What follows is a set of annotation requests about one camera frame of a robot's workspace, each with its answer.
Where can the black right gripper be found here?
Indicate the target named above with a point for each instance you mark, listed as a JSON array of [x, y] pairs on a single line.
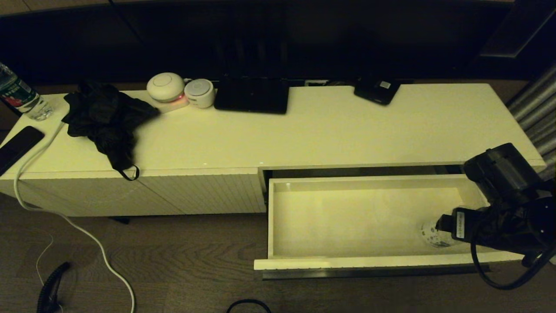
[[467, 226]]

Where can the clear bottle with grey cap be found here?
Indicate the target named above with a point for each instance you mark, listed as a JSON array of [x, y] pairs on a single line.
[[432, 237]]

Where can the white low cabinet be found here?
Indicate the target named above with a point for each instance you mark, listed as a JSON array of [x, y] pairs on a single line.
[[260, 134]]

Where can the small black device with label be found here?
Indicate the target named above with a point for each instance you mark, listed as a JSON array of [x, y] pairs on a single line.
[[375, 92]]

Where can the grey curtain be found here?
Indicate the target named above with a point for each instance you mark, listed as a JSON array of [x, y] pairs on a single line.
[[538, 108]]

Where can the black flat box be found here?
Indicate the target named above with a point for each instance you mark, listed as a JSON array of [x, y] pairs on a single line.
[[252, 95]]

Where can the small white cylinder speaker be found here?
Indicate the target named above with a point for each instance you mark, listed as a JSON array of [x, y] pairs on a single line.
[[200, 92]]

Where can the flat white base with red light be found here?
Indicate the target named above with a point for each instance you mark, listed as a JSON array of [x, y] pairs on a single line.
[[174, 105]]

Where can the white round dome device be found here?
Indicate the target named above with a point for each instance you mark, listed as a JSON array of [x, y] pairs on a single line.
[[165, 87]]

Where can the black crumpled cloth bag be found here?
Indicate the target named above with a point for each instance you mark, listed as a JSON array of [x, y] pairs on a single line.
[[104, 117]]

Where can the black smartphone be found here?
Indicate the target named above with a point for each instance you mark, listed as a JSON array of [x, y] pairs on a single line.
[[17, 148]]

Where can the water bottle with green label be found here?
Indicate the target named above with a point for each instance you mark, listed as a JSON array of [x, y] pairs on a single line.
[[19, 95]]

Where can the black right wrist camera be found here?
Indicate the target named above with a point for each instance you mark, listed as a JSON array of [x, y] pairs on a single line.
[[504, 171]]

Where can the white wall socket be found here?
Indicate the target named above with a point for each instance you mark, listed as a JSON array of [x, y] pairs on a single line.
[[316, 82]]

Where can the dark framed wall panel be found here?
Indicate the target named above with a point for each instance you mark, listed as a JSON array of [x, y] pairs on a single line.
[[517, 30]]

